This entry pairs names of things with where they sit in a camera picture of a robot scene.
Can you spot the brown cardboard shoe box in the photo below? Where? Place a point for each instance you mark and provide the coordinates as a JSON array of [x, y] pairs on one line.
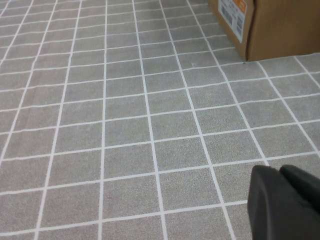
[[280, 30]]

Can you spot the grey white-grid tablecloth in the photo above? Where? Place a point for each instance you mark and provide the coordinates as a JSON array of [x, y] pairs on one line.
[[125, 125]]

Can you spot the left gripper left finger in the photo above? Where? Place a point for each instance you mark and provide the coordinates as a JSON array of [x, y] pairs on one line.
[[272, 212]]

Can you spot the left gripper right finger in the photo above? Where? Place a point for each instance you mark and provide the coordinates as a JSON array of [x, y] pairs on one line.
[[305, 187]]

